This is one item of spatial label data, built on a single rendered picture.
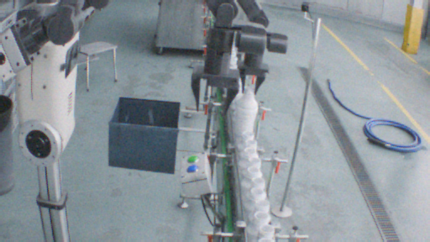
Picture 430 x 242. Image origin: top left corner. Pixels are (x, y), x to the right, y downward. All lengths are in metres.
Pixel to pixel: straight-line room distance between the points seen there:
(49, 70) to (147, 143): 0.95
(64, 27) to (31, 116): 0.39
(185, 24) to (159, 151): 4.26
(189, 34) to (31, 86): 5.10
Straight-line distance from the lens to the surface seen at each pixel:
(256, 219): 1.21
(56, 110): 1.36
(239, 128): 1.65
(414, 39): 10.31
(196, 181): 1.46
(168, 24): 6.32
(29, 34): 1.14
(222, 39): 1.08
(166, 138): 2.13
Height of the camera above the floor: 1.83
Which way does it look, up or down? 23 degrees down
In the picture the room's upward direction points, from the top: 7 degrees clockwise
